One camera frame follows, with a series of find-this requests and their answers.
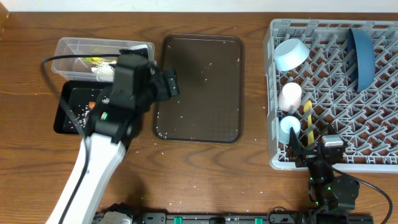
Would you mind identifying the right black cable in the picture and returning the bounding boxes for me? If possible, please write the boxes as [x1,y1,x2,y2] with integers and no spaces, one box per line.
[331,166,393,224]

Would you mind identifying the dark brown serving tray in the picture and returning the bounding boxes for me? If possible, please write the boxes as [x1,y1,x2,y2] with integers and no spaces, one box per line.
[152,34,244,144]

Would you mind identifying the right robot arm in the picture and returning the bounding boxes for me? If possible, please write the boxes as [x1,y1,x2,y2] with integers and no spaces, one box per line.
[287,126,359,223]

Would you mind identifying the light blue bowl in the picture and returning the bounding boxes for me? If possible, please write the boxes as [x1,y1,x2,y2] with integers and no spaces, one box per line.
[274,39,310,72]

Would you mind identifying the white rice pile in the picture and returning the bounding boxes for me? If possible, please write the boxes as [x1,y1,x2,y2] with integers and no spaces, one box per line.
[66,88,96,128]

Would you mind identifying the black cable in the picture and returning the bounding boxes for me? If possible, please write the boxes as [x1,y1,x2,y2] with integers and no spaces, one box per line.
[331,166,393,224]
[41,54,122,224]

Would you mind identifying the yellow plastic spoon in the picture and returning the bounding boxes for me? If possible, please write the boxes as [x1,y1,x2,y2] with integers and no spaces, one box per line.
[303,100,315,145]

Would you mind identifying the grey dishwasher rack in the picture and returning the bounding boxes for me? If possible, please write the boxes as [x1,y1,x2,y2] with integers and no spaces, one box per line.
[263,19,397,173]

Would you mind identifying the black rectangular bin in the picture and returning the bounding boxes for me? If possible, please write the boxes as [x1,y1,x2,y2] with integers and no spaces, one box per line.
[53,80,125,135]

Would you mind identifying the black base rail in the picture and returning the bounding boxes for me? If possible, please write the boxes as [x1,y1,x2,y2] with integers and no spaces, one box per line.
[93,203,374,224]

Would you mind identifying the light blue cup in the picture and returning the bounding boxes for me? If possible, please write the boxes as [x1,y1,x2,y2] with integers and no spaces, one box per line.
[279,116,301,144]

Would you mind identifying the white napkin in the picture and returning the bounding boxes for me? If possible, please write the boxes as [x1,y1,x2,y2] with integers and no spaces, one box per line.
[91,64,114,75]

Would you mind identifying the orange carrot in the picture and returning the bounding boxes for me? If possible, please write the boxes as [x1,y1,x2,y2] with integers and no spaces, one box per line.
[88,101,96,110]

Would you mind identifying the left black cable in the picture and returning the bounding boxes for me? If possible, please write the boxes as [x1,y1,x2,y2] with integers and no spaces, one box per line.
[41,54,122,224]

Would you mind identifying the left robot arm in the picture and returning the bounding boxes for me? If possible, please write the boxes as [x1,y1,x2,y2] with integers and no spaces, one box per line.
[47,50,179,223]

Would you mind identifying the dark blue plate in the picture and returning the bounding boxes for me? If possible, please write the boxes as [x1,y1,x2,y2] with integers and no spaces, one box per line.
[348,28,376,92]

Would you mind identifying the pink cup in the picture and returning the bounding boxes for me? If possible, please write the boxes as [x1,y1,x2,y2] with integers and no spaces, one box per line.
[278,82,302,111]

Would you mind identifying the clear plastic bin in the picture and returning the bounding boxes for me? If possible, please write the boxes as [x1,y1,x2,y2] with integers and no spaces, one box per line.
[52,37,155,82]

